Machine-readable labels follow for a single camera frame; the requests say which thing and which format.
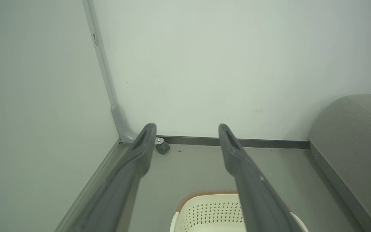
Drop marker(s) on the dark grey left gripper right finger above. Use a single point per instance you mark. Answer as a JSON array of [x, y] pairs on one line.
[[253, 193]]

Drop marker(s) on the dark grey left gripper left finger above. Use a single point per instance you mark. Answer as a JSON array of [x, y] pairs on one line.
[[130, 170]]

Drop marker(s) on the grey fabric sofa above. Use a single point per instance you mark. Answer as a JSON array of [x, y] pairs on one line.
[[359, 135]]

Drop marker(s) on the cream perforated laundry basket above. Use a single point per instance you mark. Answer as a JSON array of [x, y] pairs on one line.
[[211, 212]]

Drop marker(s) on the grey floor rail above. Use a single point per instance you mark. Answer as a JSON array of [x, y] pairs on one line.
[[90, 190]]

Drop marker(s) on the dark wall baseboard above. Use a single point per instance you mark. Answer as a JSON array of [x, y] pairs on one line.
[[269, 142]]

